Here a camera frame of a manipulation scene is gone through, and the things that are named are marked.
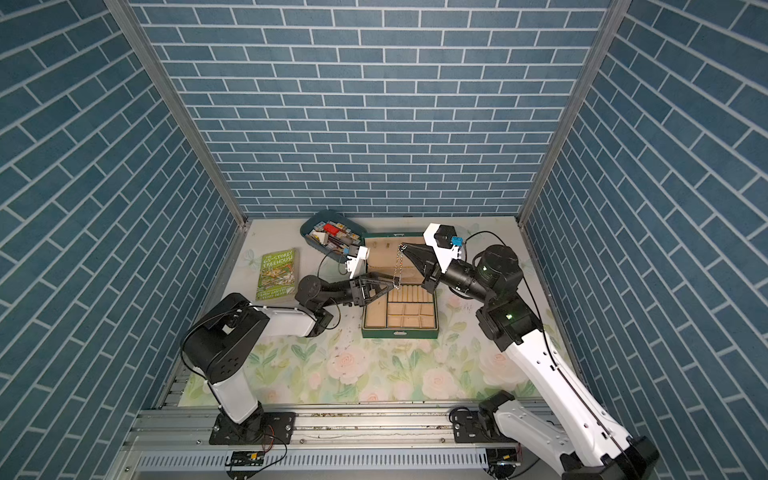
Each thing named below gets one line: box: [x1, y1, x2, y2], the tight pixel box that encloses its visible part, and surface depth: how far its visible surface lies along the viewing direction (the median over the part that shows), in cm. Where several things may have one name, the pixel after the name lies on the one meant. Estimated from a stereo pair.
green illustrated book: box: [255, 248, 300, 301], surface depth 104 cm
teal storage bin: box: [300, 209, 367, 264], surface depth 114 cm
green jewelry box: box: [361, 232, 439, 339], surface depth 91 cm
